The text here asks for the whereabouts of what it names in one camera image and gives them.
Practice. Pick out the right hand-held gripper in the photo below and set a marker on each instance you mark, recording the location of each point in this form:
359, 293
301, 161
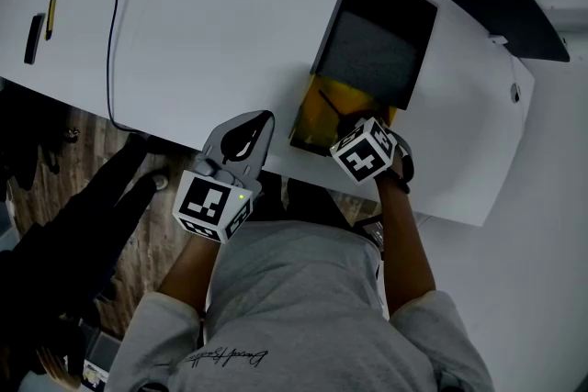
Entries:
363, 156

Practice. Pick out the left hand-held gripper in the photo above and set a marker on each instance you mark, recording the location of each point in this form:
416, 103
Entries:
209, 204

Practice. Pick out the person's right forearm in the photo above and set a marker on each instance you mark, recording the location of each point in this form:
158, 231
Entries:
404, 243

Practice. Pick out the person's left forearm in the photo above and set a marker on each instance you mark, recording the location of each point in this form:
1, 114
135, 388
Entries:
188, 271

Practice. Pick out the black box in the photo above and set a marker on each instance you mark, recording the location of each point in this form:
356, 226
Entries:
376, 46

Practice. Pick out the black wrist band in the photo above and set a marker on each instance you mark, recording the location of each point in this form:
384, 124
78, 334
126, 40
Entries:
397, 183

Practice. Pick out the black waist device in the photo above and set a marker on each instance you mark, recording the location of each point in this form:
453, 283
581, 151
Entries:
369, 231

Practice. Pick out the person's gray shirt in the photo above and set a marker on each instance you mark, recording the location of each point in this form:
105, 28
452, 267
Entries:
298, 312

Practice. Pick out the white divider clamp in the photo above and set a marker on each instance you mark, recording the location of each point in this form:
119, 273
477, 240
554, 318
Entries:
498, 39

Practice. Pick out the black office chair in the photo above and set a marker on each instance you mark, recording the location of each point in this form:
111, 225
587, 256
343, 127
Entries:
32, 137

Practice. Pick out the yellow black pen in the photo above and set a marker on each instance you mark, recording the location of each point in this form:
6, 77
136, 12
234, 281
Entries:
50, 16

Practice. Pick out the black phone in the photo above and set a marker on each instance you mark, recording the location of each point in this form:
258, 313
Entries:
34, 39

